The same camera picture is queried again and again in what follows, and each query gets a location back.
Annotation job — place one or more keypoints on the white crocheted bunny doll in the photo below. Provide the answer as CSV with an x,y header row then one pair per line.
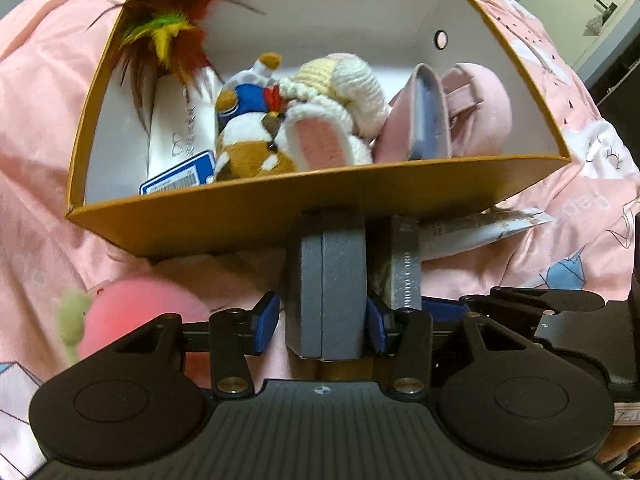
x,y
320,140

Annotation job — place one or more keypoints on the pink peach plush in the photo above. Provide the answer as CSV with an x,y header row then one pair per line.
x,y
135,315

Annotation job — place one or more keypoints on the sailor dog plush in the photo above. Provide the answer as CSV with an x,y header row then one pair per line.
x,y
245,150

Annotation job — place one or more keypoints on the dark open closet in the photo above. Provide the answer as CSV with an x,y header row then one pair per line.
x,y
617,75

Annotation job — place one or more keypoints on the grey case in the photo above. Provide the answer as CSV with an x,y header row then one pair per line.
x,y
325,285

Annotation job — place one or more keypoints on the small hanging pouch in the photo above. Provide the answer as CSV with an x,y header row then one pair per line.
x,y
594,24

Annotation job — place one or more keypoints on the pink printed blanket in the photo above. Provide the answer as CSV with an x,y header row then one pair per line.
x,y
40,185

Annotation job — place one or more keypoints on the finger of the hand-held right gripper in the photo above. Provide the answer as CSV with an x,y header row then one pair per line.
x,y
475,303

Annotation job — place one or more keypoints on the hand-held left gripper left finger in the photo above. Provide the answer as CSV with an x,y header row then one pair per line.
x,y
267,322

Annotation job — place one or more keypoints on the orange cardboard box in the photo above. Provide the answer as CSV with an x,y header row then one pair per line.
x,y
250,210

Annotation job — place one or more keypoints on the feather cat toy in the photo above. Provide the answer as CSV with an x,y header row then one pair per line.
x,y
165,30

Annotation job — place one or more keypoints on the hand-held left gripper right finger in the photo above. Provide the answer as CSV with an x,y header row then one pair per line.
x,y
377,325

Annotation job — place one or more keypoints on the blue white hang tag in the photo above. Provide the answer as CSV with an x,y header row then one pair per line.
x,y
175,175

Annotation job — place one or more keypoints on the white printed packet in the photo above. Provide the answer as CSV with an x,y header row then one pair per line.
x,y
475,232

